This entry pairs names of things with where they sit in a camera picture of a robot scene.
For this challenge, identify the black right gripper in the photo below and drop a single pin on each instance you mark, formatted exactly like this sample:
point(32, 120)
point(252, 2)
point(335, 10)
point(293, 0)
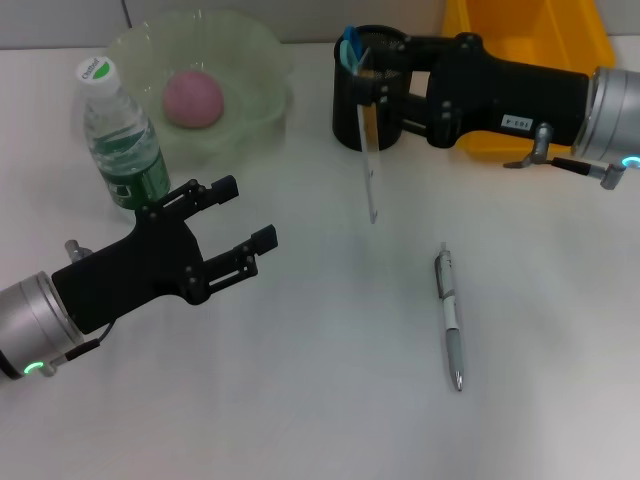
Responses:
point(500, 95)

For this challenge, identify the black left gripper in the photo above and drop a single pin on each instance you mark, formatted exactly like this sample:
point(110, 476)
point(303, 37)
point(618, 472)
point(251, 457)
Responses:
point(135, 270)

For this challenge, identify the blue scissors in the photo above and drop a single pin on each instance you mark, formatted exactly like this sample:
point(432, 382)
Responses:
point(350, 50)

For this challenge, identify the clear plastic ruler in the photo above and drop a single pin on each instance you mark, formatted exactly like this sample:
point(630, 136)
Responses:
point(372, 175)

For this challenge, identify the clear bottle green label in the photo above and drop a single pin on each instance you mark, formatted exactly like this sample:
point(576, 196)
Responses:
point(125, 150)

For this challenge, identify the pink peach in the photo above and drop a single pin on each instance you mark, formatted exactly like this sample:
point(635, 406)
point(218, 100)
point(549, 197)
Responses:
point(192, 97)

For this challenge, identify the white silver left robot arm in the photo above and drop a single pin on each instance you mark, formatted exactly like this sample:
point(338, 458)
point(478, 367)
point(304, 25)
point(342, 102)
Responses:
point(30, 325)

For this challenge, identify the black mesh pen holder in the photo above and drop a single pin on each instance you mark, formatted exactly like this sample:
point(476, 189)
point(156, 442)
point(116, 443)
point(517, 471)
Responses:
point(350, 125)

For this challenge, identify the translucent green fruit plate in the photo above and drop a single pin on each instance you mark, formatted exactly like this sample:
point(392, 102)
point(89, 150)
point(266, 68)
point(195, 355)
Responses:
point(240, 65)

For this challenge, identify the silver pen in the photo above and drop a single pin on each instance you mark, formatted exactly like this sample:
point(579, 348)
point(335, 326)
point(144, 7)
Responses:
point(452, 310)

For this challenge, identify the yellow plastic bin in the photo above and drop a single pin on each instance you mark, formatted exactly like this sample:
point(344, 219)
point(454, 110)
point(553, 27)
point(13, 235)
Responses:
point(550, 30)

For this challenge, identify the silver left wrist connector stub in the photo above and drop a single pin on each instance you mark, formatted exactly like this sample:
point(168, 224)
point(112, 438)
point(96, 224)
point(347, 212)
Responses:
point(76, 250)

